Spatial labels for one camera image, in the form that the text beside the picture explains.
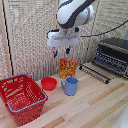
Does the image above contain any red shopping basket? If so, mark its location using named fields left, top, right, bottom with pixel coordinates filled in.
left=0, top=73, right=49, bottom=127

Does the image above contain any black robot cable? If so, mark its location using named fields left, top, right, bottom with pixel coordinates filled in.
left=79, top=18, right=128, bottom=38

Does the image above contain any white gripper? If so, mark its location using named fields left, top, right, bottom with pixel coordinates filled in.
left=46, top=27, right=81, bottom=58

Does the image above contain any red plastic bowl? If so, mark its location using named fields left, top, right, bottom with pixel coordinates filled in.
left=40, top=76, right=58, bottom=92

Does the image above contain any red yellow snack box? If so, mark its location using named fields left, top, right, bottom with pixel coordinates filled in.
left=58, top=57, right=79, bottom=81

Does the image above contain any black toaster oven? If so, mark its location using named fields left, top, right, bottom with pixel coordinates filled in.
left=92, top=37, right=128, bottom=80

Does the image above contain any blue plastic mug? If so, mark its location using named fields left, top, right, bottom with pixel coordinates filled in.
left=60, top=77, right=80, bottom=97

